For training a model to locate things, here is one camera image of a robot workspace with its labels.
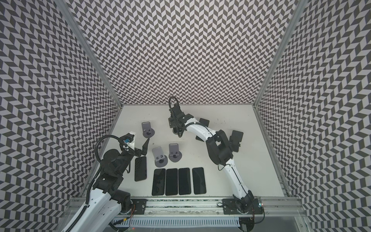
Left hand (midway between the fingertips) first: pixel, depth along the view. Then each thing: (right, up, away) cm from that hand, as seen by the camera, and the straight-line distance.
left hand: (139, 136), depth 75 cm
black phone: (+23, -27, +6) cm, 36 cm away
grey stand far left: (-2, 0, +21) cm, 21 cm away
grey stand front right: (+17, -13, +11) cm, 24 cm away
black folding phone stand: (+54, -4, +14) cm, 56 cm away
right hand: (+17, +7, +24) cm, 30 cm away
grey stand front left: (+9, -15, +8) cm, 19 cm away
